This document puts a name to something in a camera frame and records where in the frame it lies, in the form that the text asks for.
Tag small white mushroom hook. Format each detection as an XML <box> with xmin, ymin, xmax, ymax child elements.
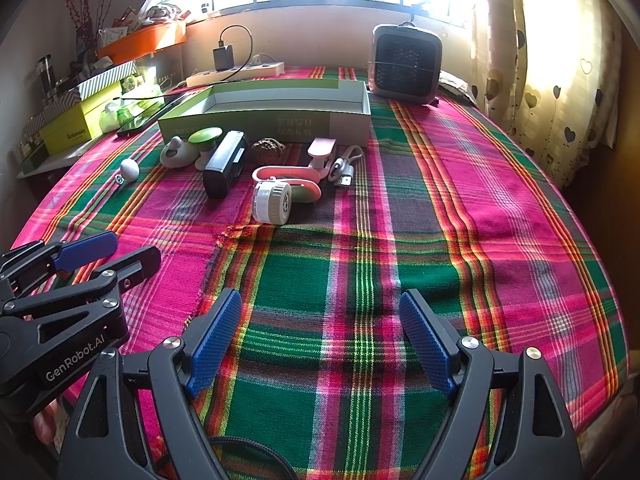
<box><xmin>114</xmin><ymin>158</ymin><xmax>140</xmax><ymax>186</ymax></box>

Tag white round penguin gadget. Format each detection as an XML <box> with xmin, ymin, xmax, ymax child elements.
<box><xmin>160</xmin><ymin>136</ymin><xmax>200</xmax><ymax>169</ymax></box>

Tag black power bank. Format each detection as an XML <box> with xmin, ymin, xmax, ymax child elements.
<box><xmin>203</xmin><ymin>130</ymin><xmax>248</xmax><ymax>200</ymax></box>

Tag green mushroom lamp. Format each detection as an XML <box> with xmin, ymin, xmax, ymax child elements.
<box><xmin>188</xmin><ymin>127</ymin><xmax>224</xmax><ymax>171</ymax></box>

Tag pink curved case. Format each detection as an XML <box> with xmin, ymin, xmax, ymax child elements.
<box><xmin>252</xmin><ymin>166</ymin><xmax>322</xmax><ymax>204</ymax></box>

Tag pink clip holder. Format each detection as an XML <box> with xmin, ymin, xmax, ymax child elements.
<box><xmin>307</xmin><ymin>138</ymin><xmax>336</xmax><ymax>180</ymax></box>

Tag white usb cable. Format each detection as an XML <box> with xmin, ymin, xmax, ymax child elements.
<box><xmin>327</xmin><ymin>144</ymin><xmax>365</xmax><ymax>188</ymax></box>

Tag brown walnut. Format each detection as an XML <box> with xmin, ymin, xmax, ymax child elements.
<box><xmin>250</xmin><ymin>138</ymin><xmax>286</xmax><ymax>166</ymax></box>

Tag yellow green box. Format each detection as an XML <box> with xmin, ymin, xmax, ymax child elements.
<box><xmin>39</xmin><ymin>81</ymin><xmax>122</xmax><ymax>155</ymax></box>

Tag green tissue pack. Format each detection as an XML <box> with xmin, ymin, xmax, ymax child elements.
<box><xmin>99</xmin><ymin>76</ymin><xmax>164</xmax><ymax>133</ymax></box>

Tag striped white box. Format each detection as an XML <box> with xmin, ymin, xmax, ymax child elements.
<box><xmin>22</xmin><ymin>61</ymin><xmax>136</xmax><ymax>136</ymax></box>

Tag metal thermos cup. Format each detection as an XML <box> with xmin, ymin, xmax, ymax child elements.
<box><xmin>36</xmin><ymin>54</ymin><xmax>56</xmax><ymax>103</ymax></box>

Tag orange tray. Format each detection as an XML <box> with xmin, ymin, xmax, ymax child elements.
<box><xmin>98</xmin><ymin>21</ymin><xmax>186</xmax><ymax>65</ymax></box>

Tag black charger adapter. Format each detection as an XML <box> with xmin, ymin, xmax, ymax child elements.
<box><xmin>213</xmin><ymin>41</ymin><xmax>235</xmax><ymax>72</ymax></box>

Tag red dried flower branches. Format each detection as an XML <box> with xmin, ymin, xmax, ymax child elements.
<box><xmin>58</xmin><ymin>0</ymin><xmax>132</xmax><ymax>53</ymax></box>

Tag white power strip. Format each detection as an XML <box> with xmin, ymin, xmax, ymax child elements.
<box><xmin>186</xmin><ymin>62</ymin><xmax>285</xmax><ymax>88</ymax></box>

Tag green white cardboard box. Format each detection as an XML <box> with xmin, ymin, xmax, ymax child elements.
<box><xmin>158</xmin><ymin>79</ymin><xmax>371</xmax><ymax>148</ymax></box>

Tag small pink black heater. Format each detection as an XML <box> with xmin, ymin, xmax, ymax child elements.
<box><xmin>368</xmin><ymin>22</ymin><xmax>442</xmax><ymax>105</ymax></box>

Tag heart pattern curtain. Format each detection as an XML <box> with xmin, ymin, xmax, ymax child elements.
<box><xmin>472</xmin><ymin>0</ymin><xmax>622</xmax><ymax>188</ymax></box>

